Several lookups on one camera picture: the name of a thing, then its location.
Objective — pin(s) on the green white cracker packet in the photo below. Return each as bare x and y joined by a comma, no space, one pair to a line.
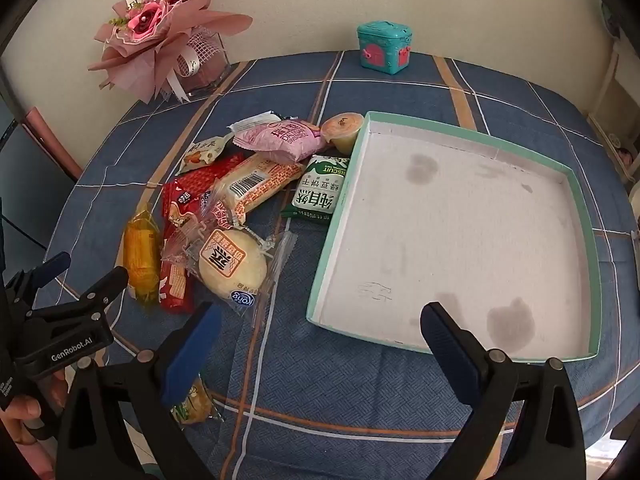
252,122

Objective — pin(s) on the dark grey panel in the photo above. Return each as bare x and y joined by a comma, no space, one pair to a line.
30,195

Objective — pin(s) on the teal toy chest box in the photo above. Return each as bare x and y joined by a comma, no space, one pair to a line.
382,45

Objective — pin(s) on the clear glass vase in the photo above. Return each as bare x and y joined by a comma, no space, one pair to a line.
207,67

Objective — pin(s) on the green striped cookie packet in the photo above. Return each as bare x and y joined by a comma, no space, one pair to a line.
197,402

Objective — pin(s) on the beige bread packet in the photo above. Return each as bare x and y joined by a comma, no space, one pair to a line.
260,177

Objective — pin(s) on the dark red snack packet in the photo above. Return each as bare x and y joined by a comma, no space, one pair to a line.
175,282

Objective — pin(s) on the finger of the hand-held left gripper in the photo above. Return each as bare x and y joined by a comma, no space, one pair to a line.
52,264
107,282

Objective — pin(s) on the teal shallow cardboard tray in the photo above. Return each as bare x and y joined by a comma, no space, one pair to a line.
450,240

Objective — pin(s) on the orange jelly cup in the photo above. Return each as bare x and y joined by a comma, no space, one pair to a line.
342,132

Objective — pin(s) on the blue plaid tablecloth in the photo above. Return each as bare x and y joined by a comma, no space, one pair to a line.
350,410

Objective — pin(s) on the red gold patterned packet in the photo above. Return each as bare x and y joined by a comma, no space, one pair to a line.
212,175

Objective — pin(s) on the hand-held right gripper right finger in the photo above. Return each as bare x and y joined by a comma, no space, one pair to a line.
450,350

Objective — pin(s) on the pink flower bouquet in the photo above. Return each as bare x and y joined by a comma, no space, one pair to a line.
145,20

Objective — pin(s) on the white shelf unit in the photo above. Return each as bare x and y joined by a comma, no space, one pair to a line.
617,90

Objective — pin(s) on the person's left hand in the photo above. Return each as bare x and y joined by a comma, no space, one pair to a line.
20,407

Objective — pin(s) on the yellow cake packet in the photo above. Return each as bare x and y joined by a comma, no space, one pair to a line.
141,255

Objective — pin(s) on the shiny red peanut packet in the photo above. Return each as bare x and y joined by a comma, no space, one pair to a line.
182,205

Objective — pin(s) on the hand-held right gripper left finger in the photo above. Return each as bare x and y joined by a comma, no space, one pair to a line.
192,355

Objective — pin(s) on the round bun clear packet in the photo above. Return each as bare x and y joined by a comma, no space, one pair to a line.
232,262

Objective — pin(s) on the pink cake roll packet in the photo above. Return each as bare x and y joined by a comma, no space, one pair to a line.
282,140

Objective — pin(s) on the white almond snack packet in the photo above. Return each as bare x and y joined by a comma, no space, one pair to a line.
205,152

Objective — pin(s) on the green biscuit packet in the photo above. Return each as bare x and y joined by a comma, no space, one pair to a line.
317,195

